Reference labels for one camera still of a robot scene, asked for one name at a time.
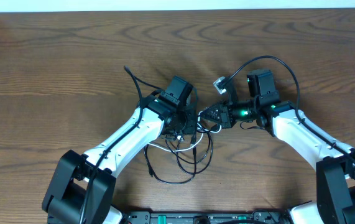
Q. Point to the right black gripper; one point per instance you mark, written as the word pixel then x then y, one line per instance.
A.
pixel 225 117

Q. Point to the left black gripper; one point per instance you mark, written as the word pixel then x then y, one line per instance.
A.
pixel 192 129

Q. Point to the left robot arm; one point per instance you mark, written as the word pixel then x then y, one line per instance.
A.
pixel 82 186

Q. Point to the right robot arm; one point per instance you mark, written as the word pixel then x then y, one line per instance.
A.
pixel 332 160

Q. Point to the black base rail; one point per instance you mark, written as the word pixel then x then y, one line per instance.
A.
pixel 145 217

